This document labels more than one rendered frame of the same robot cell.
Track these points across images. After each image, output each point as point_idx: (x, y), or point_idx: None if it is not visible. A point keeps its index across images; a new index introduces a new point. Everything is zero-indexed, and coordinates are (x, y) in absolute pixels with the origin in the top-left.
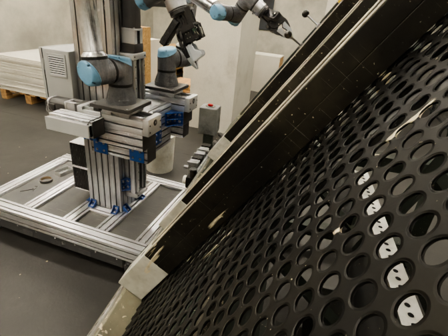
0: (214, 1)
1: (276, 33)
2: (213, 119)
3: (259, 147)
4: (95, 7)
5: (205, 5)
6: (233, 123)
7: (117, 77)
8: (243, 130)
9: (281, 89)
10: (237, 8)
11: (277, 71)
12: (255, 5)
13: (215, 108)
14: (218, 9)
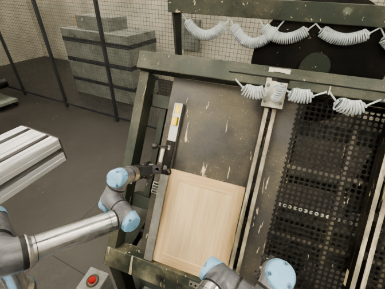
0: (116, 217)
1: (151, 177)
2: (108, 282)
3: None
4: None
5: (107, 231)
6: (132, 260)
7: None
8: (362, 257)
9: (378, 229)
10: (120, 194)
11: (126, 192)
12: (136, 176)
13: (102, 274)
14: (138, 219)
